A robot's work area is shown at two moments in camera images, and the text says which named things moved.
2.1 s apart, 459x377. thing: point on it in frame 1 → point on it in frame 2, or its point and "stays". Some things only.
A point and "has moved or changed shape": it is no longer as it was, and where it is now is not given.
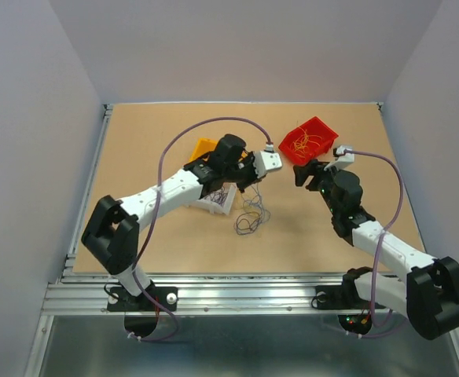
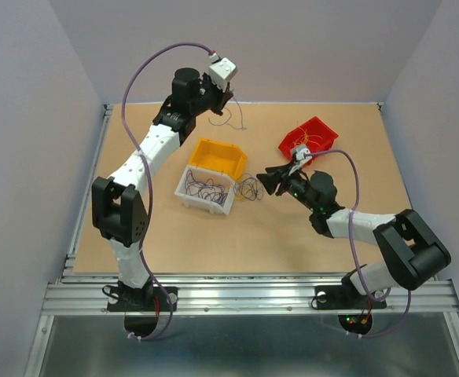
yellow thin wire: (302, 144) stays
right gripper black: (311, 168) → (275, 175)
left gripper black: (253, 178) → (223, 97)
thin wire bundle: (254, 213) has moved or changed shape
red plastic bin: (308, 141) stays
